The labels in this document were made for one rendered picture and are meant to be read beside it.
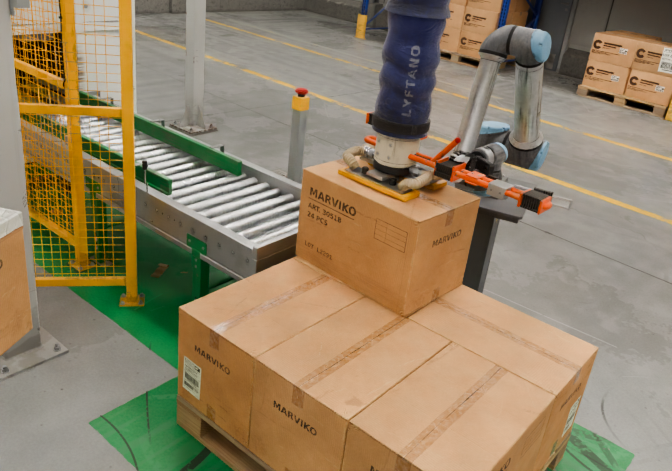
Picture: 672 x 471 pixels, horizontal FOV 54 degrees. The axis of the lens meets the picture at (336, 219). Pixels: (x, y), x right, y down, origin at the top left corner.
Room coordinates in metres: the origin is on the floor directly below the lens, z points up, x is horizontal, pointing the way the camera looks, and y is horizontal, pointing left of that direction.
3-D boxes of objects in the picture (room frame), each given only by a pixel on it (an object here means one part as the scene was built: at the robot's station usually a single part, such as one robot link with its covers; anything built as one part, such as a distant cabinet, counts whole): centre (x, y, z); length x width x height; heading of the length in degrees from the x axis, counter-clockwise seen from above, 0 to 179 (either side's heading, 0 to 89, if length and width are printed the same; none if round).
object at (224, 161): (3.82, 1.16, 0.60); 1.60 x 0.10 x 0.09; 53
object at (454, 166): (2.32, -0.40, 1.08); 0.10 x 0.08 x 0.06; 141
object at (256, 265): (2.68, 0.11, 0.47); 0.70 x 0.03 x 0.15; 143
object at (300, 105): (3.43, 0.26, 0.50); 0.07 x 0.07 x 1.00; 53
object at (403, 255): (2.45, -0.20, 0.74); 0.60 x 0.40 x 0.40; 49
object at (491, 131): (3.04, -0.70, 0.99); 0.17 x 0.15 x 0.18; 59
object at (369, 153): (2.48, -0.21, 1.01); 0.34 x 0.25 x 0.06; 51
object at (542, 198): (2.09, -0.67, 1.08); 0.08 x 0.07 x 0.05; 51
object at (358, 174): (2.41, -0.15, 0.97); 0.34 x 0.10 x 0.05; 51
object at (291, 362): (2.03, -0.25, 0.34); 1.20 x 1.00 x 0.40; 53
